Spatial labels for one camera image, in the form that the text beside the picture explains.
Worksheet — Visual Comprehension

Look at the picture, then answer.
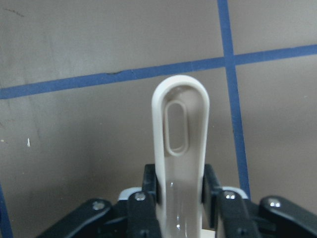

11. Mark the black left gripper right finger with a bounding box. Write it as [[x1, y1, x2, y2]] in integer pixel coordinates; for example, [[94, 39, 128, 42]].
[[202, 164, 317, 238]]

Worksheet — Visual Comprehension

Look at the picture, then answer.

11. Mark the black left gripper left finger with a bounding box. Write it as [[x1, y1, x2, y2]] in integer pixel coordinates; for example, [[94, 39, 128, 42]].
[[39, 164, 162, 238]]

